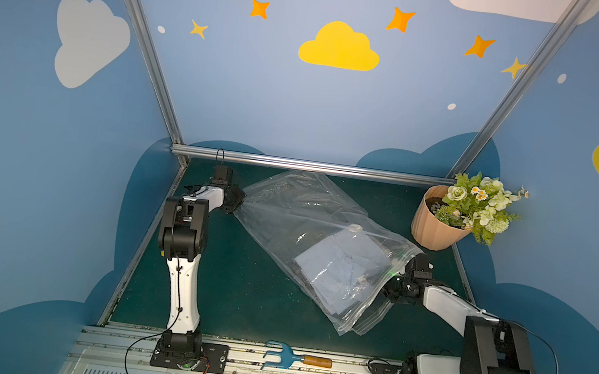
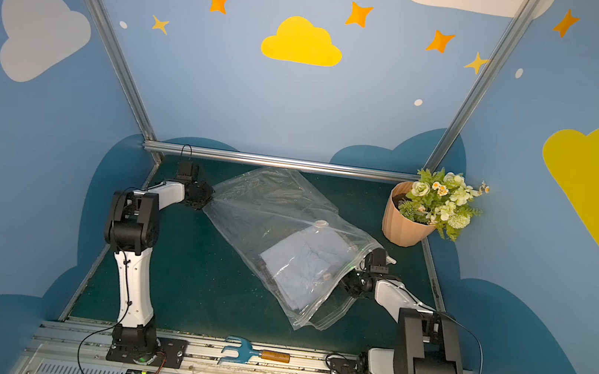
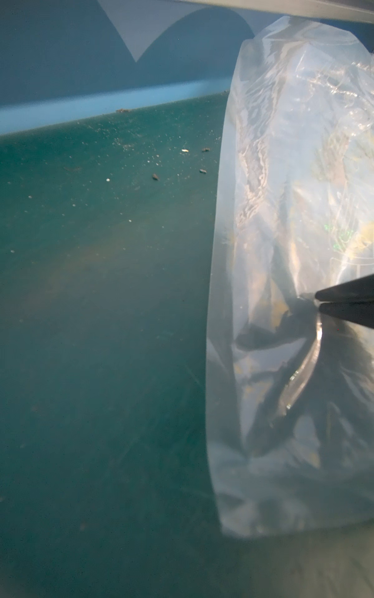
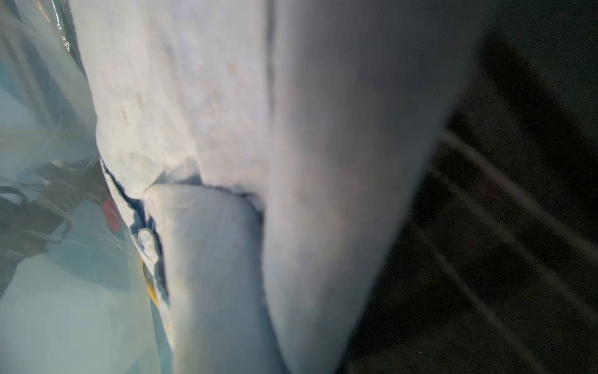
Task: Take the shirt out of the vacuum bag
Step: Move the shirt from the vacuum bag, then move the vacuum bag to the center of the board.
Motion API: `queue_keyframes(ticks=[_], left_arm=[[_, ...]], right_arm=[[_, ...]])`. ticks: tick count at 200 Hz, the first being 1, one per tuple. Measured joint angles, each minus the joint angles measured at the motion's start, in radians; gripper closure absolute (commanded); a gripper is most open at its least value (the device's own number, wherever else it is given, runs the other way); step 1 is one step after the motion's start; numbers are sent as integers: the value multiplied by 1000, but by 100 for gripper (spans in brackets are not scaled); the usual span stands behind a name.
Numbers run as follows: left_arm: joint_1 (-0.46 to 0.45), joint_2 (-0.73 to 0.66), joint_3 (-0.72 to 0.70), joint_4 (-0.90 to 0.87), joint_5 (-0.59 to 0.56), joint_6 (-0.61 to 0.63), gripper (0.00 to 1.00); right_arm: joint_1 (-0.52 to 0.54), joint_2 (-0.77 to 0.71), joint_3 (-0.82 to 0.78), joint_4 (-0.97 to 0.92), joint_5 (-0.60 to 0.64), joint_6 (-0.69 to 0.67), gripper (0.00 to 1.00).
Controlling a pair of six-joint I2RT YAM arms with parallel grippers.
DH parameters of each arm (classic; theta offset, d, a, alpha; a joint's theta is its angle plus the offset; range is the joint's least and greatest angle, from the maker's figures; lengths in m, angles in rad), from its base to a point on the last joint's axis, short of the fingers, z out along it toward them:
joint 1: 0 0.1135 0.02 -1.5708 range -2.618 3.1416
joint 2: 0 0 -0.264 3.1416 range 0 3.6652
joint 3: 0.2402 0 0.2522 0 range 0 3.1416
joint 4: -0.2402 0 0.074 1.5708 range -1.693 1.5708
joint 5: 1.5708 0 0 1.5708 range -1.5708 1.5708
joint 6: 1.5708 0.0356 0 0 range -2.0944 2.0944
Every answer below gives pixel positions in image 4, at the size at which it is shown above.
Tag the clear plastic vacuum bag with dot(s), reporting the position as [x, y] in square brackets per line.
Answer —
[74, 294]

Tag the light blue shirt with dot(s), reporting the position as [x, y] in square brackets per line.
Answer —
[264, 156]

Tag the dark plaid shirt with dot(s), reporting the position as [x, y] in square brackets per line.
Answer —
[496, 269]

